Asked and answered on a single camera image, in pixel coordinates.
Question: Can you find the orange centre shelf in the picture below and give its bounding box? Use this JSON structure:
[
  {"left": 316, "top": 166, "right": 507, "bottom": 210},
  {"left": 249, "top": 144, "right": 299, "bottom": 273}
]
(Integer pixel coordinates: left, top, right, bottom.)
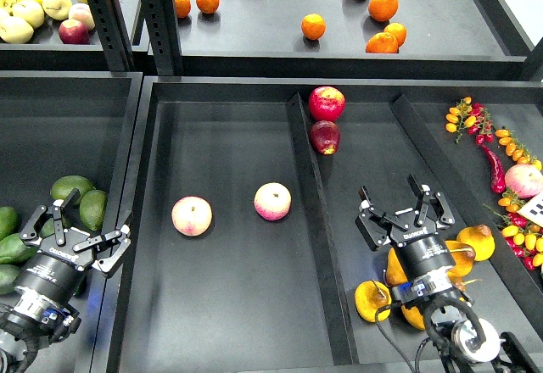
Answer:
[{"left": 300, "top": 14, "right": 327, "bottom": 41}]

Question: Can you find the green avocado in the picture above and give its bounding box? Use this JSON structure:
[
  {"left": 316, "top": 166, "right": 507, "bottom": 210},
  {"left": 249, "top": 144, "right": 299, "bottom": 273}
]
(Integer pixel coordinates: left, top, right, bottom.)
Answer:
[
  {"left": 0, "top": 206, "right": 20, "bottom": 240},
  {"left": 39, "top": 218, "right": 72, "bottom": 238},
  {"left": 0, "top": 233, "right": 38, "bottom": 264},
  {"left": 50, "top": 175, "right": 95, "bottom": 205},
  {"left": 79, "top": 189, "right": 108, "bottom": 231},
  {"left": 0, "top": 264, "right": 20, "bottom": 295}
]

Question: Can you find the pink apple centre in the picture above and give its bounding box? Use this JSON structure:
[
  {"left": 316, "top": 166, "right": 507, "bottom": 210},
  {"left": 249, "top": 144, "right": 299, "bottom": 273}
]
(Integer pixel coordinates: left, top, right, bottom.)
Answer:
[{"left": 254, "top": 182, "right": 292, "bottom": 221}]

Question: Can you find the pink apple left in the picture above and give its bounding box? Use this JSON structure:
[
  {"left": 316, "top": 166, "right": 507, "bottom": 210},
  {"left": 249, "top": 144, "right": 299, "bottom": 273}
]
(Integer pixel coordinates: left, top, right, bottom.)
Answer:
[{"left": 171, "top": 196, "right": 212, "bottom": 237}]

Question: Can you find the pale yellow apple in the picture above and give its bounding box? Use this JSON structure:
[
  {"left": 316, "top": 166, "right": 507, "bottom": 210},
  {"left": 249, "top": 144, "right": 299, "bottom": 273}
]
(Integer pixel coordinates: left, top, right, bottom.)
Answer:
[
  {"left": 12, "top": 0, "right": 45, "bottom": 29},
  {"left": 0, "top": 16, "right": 34, "bottom": 44}
]

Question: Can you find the yellow apple with stem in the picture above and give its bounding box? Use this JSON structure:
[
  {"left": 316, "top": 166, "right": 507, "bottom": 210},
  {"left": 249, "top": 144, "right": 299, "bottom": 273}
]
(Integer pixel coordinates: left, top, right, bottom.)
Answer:
[{"left": 42, "top": 0, "right": 73, "bottom": 21}]

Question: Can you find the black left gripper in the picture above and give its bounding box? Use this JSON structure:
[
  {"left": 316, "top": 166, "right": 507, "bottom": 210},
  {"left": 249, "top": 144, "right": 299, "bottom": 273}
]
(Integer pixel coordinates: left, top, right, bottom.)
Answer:
[{"left": 14, "top": 187, "right": 132, "bottom": 305}]

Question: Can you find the large orange top right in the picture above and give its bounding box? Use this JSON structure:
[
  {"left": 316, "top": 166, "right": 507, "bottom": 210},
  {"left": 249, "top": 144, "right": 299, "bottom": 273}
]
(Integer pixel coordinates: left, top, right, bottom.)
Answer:
[{"left": 368, "top": 0, "right": 399, "bottom": 22}]

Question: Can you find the green avocado bottom left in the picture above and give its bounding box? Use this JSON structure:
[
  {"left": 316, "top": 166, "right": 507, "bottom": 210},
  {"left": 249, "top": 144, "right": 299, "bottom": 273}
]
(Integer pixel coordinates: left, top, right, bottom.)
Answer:
[{"left": 0, "top": 264, "right": 20, "bottom": 295}]

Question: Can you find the green avocado right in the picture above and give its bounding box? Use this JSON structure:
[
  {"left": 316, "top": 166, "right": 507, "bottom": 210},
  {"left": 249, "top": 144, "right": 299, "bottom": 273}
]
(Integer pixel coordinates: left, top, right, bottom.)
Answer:
[{"left": 79, "top": 189, "right": 108, "bottom": 231}]

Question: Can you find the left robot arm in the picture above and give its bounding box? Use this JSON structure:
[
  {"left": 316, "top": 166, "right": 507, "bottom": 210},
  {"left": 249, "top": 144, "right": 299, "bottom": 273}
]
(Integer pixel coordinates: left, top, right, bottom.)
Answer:
[{"left": 1, "top": 188, "right": 132, "bottom": 372}]

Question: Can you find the pale yellow apple front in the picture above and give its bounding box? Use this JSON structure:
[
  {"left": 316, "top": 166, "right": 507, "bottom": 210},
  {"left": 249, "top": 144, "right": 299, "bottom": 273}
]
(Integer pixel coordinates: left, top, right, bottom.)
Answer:
[{"left": 0, "top": 16, "right": 34, "bottom": 44}]

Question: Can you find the yellow pear far right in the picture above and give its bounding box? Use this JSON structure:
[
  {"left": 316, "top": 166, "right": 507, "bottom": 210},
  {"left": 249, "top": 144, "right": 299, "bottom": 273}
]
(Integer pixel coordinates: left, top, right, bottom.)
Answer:
[{"left": 456, "top": 225, "right": 495, "bottom": 261}]

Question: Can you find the red apple on shelf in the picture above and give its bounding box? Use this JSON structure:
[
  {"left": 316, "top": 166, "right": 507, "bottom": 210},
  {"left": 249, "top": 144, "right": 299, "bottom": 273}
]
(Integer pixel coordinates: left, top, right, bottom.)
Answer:
[{"left": 59, "top": 19, "right": 90, "bottom": 45}]

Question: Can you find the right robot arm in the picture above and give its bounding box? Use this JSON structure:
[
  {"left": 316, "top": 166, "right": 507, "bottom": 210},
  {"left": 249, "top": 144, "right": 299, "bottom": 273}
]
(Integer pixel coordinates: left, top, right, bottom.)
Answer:
[{"left": 355, "top": 175, "right": 538, "bottom": 372}]

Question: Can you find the checkered marker tag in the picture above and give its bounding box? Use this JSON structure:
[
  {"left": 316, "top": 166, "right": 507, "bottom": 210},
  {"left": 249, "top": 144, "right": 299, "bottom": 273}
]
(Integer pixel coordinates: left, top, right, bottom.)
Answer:
[{"left": 518, "top": 192, "right": 543, "bottom": 226}]

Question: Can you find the yellow pear with brown spot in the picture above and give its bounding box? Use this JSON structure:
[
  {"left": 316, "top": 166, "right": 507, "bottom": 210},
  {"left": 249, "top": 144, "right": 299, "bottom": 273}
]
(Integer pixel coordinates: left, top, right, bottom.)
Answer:
[{"left": 355, "top": 280, "right": 392, "bottom": 323}]

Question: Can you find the pink peach apple right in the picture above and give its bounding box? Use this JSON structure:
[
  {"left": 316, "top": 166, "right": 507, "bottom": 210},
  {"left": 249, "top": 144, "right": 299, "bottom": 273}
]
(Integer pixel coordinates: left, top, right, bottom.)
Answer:
[{"left": 505, "top": 164, "right": 542, "bottom": 198}]

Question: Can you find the green avocado upper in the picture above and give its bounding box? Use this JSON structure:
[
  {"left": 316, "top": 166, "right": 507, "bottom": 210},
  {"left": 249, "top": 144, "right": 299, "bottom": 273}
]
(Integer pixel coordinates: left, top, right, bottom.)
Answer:
[{"left": 50, "top": 175, "right": 95, "bottom": 205}]

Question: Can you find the green avocado middle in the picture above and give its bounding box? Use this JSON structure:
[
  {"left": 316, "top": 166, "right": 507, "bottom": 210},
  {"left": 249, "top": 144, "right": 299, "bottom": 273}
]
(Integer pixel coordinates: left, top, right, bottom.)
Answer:
[{"left": 39, "top": 218, "right": 72, "bottom": 238}]

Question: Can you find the mixed cherry tomato cluster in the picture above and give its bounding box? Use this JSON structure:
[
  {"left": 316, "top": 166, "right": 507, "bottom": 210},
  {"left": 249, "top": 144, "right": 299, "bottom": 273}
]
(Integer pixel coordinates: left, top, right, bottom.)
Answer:
[{"left": 485, "top": 188, "right": 542, "bottom": 271}]

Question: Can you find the black left tray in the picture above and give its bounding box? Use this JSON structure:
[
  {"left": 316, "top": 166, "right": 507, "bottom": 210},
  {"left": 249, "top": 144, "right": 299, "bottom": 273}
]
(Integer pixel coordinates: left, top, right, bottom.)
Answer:
[{"left": 1, "top": 71, "right": 143, "bottom": 372}]

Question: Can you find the dark red apple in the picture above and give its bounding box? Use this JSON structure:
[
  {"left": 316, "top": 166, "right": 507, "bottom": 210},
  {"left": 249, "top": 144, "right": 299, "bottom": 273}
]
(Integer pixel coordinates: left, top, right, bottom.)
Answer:
[{"left": 309, "top": 120, "right": 340, "bottom": 155}]

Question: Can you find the yellow pear left of gripper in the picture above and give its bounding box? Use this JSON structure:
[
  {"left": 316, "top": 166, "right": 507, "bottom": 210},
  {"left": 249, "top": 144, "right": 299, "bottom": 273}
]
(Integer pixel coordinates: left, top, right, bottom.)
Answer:
[{"left": 385, "top": 248, "right": 408, "bottom": 287}]

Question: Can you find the pale yellow apple middle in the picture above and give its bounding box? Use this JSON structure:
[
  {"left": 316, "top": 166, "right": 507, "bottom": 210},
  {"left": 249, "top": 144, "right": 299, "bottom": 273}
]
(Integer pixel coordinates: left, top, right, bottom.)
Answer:
[{"left": 12, "top": 0, "right": 45, "bottom": 29}]

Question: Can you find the orange cherry tomato bunch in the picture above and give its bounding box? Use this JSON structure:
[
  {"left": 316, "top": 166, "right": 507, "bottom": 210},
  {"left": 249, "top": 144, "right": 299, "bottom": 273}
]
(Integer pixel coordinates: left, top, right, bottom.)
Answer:
[{"left": 445, "top": 97, "right": 494, "bottom": 145}]

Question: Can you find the bright red apple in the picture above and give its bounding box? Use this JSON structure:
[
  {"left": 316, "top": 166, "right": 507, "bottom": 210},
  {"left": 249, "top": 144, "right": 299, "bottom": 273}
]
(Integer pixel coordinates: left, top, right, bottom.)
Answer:
[{"left": 309, "top": 86, "right": 346, "bottom": 122}]

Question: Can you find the orange lower right back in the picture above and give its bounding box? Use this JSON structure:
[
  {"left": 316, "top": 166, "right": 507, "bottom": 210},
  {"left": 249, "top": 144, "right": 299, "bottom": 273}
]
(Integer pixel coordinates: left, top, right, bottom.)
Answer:
[{"left": 383, "top": 22, "right": 407, "bottom": 47}]

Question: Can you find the green avocado far left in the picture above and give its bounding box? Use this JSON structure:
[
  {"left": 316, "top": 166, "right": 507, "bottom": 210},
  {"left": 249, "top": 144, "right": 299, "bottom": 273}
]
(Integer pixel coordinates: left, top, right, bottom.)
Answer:
[{"left": 0, "top": 206, "right": 20, "bottom": 240}]

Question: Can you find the orange tomato vine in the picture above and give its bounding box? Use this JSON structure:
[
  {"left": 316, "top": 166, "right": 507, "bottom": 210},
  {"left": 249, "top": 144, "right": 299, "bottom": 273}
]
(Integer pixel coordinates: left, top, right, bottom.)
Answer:
[{"left": 494, "top": 128, "right": 542, "bottom": 170}]

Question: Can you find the yellow pear with stem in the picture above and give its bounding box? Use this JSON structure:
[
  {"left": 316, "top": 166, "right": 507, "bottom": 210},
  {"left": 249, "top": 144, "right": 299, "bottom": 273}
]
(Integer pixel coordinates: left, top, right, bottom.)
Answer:
[{"left": 445, "top": 240, "right": 476, "bottom": 277}]

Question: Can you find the black perforated shelf post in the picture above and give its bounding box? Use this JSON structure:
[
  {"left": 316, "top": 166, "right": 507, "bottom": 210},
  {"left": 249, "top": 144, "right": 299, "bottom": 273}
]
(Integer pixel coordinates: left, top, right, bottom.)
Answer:
[{"left": 87, "top": 0, "right": 135, "bottom": 72}]

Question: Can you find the yellow pear bottom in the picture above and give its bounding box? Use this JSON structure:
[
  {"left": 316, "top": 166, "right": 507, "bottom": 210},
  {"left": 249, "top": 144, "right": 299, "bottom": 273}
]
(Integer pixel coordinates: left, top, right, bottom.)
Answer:
[{"left": 400, "top": 305, "right": 425, "bottom": 331}]

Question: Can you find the green avocado lower left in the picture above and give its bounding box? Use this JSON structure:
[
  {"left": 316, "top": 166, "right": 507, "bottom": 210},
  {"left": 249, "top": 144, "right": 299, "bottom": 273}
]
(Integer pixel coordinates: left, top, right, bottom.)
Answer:
[{"left": 0, "top": 233, "right": 38, "bottom": 264}]

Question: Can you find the red chili pepper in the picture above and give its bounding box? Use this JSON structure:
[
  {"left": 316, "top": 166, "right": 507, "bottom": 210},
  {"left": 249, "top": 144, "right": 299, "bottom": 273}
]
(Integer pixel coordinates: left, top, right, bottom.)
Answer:
[{"left": 480, "top": 144, "right": 506, "bottom": 193}]

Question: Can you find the pink peach on shelf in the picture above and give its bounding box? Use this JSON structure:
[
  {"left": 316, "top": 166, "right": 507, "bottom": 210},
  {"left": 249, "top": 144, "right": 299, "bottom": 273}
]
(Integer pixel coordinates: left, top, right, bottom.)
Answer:
[{"left": 68, "top": 3, "right": 95, "bottom": 31}]

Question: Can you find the black divided tray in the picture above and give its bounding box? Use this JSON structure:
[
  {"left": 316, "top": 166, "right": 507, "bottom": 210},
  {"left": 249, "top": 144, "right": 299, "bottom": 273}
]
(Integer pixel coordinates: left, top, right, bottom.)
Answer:
[{"left": 108, "top": 77, "right": 542, "bottom": 372}]

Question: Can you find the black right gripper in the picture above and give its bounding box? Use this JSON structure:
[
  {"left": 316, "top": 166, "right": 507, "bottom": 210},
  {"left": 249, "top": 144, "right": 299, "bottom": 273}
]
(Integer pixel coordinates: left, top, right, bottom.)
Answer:
[{"left": 355, "top": 174, "right": 455, "bottom": 281}]

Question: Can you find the orange lower right front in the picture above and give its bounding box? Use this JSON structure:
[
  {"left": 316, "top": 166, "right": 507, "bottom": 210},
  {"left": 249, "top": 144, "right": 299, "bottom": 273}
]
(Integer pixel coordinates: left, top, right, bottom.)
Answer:
[{"left": 366, "top": 32, "right": 399, "bottom": 53}]

